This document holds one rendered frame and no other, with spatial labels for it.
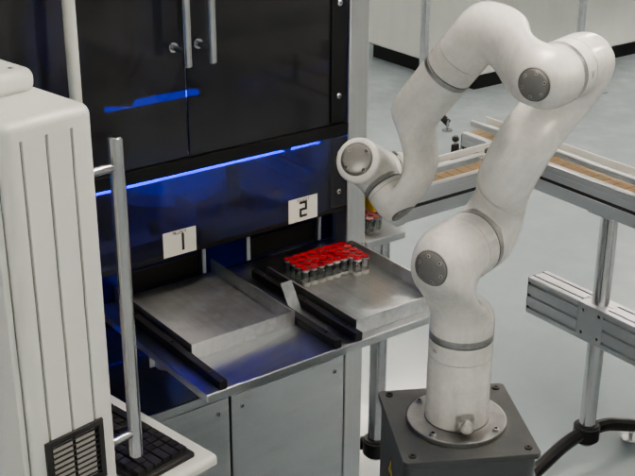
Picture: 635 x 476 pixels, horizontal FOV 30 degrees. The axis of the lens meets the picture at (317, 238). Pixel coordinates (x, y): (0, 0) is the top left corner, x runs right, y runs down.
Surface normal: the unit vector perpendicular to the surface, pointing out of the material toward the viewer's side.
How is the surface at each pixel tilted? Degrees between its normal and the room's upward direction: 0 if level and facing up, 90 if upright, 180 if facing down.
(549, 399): 0
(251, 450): 90
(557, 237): 0
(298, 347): 0
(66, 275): 90
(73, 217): 90
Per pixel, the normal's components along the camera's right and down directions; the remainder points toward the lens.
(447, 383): -0.43, 0.36
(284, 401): 0.60, 0.32
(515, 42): -0.81, -0.42
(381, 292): 0.00, -0.92
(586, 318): -0.81, 0.23
